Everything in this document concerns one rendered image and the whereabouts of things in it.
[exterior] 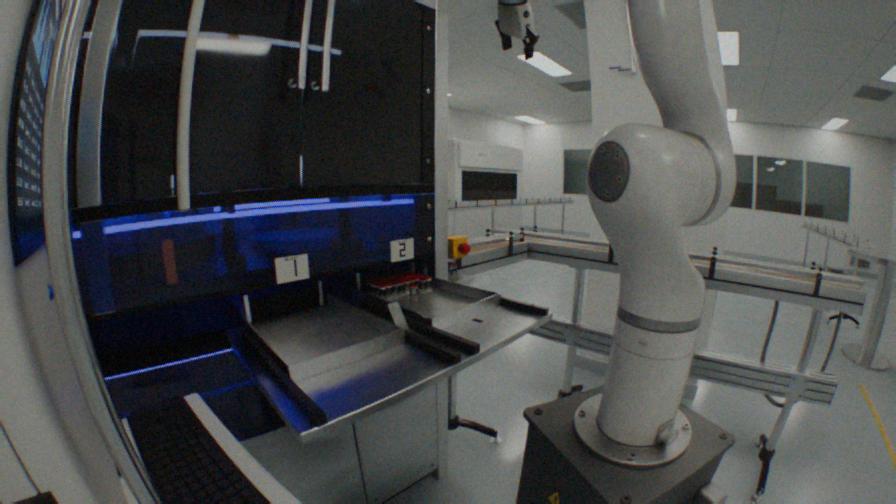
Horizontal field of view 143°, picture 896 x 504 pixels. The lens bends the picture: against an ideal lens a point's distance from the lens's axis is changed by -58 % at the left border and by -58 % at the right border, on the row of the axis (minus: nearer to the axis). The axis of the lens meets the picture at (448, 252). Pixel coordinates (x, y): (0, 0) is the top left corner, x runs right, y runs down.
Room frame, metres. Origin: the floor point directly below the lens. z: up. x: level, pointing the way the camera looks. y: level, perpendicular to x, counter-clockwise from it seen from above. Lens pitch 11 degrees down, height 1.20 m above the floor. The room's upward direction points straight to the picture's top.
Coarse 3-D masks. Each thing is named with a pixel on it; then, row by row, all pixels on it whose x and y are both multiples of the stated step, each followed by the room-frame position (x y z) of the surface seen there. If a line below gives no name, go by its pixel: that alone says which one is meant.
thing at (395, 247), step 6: (402, 240) 1.02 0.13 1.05; (408, 240) 1.04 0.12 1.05; (396, 246) 1.00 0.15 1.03; (402, 246) 1.02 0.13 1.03; (408, 246) 1.04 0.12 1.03; (396, 252) 1.00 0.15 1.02; (402, 252) 1.02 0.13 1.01; (408, 252) 1.04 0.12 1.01; (396, 258) 1.00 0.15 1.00; (402, 258) 1.02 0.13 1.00; (408, 258) 1.04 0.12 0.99
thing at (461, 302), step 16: (352, 288) 0.98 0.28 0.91; (432, 288) 1.10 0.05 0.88; (448, 288) 1.07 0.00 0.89; (464, 288) 1.02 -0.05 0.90; (480, 288) 0.98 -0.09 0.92; (384, 304) 0.87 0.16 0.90; (400, 304) 0.94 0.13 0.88; (416, 304) 0.94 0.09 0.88; (432, 304) 0.94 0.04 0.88; (448, 304) 0.94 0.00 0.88; (464, 304) 0.94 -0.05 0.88; (480, 304) 0.87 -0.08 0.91; (496, 304) 0.92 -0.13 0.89; (432, 320) 0.75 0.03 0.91; (448, 320) 0.78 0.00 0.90
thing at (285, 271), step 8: (296, 256) 0.78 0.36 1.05; (304, 256) 0.80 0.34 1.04; (280, 264) 0.75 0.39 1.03; (288, 264) 0.77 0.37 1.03; (304, 264) 0.80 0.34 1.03; (280, 272) 0.75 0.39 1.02; (288, 272) 0.77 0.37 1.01; (304, 272) 0.80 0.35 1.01; (280, 280) 0.75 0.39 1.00; (288, 280) 0.76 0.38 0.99
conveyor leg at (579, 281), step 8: (576, 272) 1.60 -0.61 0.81; (584, 272) 1.59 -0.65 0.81; (576, 280) 1.59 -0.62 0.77; (584, 280) 1.59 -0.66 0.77; (576, 288) 1.59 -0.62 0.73; (576, 296) 1.59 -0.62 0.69; (576, 304) 1.58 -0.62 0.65; (576, 312) 1.58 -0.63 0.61; (576, 320) 1.58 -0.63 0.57; (568, 352) 1.59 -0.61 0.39; (568, 360) 1.59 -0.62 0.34; (568, 368) 1.58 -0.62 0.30; (568, 376) 1.58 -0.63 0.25; (568, 384) 1.58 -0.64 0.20; (568, 392) 1.58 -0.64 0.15
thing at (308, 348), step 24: (240, 312) 0.74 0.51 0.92; (312, 312) 0.85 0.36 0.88; (336, 312) 0.86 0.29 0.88; (360, 312) 0.80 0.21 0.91; (264, 336) 0.68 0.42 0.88; (288, 336) 0.69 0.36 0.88; (312, 336) 0.70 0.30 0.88; (336, 336) 0.71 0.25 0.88; (360, 336) 0.71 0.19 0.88; (384, 336) 0.65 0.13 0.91; (288, 360) 0.58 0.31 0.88; (312, 360) 0.54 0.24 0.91; (336, 360) 0.57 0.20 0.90
